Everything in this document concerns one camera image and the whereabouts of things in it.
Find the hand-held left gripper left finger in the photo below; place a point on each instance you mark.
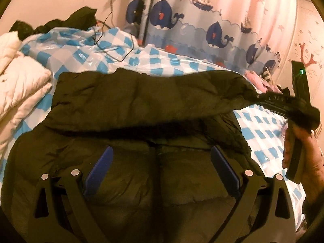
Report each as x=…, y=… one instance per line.
x=100, y=167

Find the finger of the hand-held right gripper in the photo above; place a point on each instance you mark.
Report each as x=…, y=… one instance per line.
x=277, y=109
x=274, y=98

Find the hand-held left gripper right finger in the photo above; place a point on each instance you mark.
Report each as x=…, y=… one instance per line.
x=224, y=167

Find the black puffer jacket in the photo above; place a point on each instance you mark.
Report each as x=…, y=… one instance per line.
x=141, y=101

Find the person's right hand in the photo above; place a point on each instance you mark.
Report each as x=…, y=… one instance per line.
x=313, y=157

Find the striped cloth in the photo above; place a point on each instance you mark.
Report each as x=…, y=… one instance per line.
x=269, y=77

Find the pink clothing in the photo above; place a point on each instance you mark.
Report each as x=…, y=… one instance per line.
x=254, y=79

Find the whale print curtain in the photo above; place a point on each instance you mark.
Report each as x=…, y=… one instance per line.
x=202, y=22

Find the white quilted puffer jacket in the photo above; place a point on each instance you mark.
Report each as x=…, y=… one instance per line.
x=20, y=81

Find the blue white checkered plastic sheet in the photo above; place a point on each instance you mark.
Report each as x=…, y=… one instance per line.
x=162, y=60

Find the dark clothing pile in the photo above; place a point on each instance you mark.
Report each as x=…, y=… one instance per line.
x=76, y=17

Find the black pole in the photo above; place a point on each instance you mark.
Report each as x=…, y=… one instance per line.
x=149, y=10

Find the red tree wall sticker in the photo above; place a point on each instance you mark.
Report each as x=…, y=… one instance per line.
x=307, y=55

